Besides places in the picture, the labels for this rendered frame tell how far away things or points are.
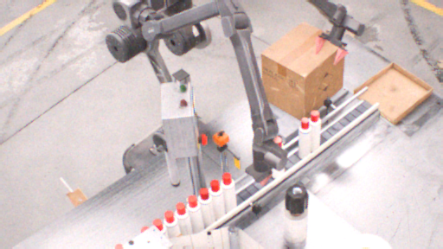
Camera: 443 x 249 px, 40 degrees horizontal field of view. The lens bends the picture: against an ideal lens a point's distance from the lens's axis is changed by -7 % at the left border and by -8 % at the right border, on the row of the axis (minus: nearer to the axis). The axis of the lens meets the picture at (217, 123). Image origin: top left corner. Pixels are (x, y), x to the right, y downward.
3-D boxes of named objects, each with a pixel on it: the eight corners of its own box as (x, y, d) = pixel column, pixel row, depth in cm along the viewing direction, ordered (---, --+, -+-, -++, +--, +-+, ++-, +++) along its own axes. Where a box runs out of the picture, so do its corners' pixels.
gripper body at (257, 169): (278, 167, 230) (278, 152, 225) (257, 182, 226) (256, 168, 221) (266, 157, 234) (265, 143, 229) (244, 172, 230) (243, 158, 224)
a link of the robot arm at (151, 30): (244, -11, 221) (224, -10, 214) (253, 26, 222) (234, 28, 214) (158, 21, 252) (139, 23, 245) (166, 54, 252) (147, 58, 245)
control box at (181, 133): (170, 159, 219) (161, 119, 206) (168, 123, 231) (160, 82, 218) (200, 156, 219) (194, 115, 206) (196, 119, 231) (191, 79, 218)
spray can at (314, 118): (313, 155, 269) (314, 119, 254) (304, 148, 272) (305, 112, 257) (322, 148, 271) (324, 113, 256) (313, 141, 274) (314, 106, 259)
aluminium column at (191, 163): (200, 206, 261) (179, 80, 214) (193, 200, 264) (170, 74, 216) (208, 200, 263) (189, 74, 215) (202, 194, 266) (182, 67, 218)
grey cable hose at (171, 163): (175, 188, 237) (166, 150, 222) (169, 183, 239) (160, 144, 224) (182, 184, 239) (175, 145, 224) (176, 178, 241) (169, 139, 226)
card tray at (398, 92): (394, 124, 283) (395, 118, 280) (353, 95, 298) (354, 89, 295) (432, 93, 295) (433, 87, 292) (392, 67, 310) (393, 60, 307)
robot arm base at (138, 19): (148, 19, 258) (144, -5, 249) (161, 26, 254) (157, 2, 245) (131, 29, 254) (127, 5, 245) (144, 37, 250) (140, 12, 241)
